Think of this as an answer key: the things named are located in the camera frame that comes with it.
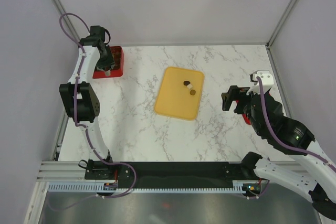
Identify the yellow plastic tray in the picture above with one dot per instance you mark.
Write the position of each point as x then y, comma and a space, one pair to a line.
174, 99

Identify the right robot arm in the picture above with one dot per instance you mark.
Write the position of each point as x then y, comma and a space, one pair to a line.
290, 137

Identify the right aluminium frame post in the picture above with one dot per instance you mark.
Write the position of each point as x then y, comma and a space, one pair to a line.
289, 8

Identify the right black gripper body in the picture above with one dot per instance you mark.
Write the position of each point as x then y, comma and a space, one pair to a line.
240, 94

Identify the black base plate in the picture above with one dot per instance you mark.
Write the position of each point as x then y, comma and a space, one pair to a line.
170, 174

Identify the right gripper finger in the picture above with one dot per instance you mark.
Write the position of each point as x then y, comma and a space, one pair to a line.
239, 109
227, 99

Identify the metal serving tongs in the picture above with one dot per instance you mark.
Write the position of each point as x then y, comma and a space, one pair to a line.
107, 73

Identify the red box lid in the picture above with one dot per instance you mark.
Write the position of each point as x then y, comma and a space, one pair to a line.
245, 119

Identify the grey slotted cable duct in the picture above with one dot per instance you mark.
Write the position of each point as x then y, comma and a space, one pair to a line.
101, 187

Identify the red compartment box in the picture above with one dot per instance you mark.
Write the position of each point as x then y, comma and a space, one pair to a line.
118, 69

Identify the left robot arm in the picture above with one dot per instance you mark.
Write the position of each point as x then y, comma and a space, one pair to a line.
78, 96

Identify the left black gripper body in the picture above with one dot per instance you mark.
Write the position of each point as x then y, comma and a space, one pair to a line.
106, 60

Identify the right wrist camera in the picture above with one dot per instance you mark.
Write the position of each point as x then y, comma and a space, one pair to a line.
263, 81

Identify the left aluminium frame post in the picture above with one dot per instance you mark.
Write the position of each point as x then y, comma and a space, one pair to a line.
66, 24

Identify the aluminium frame post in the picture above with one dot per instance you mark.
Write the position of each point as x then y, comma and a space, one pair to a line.
289, 8
66, 24

